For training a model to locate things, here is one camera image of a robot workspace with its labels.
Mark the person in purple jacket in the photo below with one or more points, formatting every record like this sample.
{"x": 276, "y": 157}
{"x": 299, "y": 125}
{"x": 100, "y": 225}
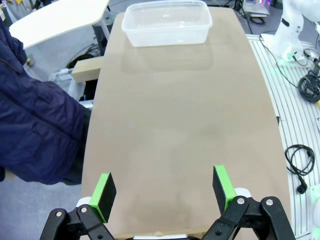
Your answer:
{"x": 30, "y": 112}

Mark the pale wooden beam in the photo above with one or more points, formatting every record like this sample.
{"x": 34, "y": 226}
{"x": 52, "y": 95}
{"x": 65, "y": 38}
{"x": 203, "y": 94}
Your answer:
{"x": 85, "y": 70}

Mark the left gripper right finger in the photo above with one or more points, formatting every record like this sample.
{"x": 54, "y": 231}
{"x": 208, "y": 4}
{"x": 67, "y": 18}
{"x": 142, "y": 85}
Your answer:
{"x": 222, "y": 190}

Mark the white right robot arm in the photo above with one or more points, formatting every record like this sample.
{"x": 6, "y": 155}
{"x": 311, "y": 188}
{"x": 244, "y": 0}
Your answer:
{"x": 290, "y": 32}

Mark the white table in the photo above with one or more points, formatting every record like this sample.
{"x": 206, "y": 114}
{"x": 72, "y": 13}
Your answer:
{"x": 62, "y": 17}

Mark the slotted aluminium base plate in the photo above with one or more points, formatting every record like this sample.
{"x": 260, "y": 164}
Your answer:
{"x": 275, "y": 87}

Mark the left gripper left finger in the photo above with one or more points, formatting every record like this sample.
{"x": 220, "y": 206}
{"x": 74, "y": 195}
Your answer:
{"x": 105, "y": 200}

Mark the clear plastic container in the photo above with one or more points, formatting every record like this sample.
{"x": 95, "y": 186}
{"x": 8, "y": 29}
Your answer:
{"x": 162, "y": 40}

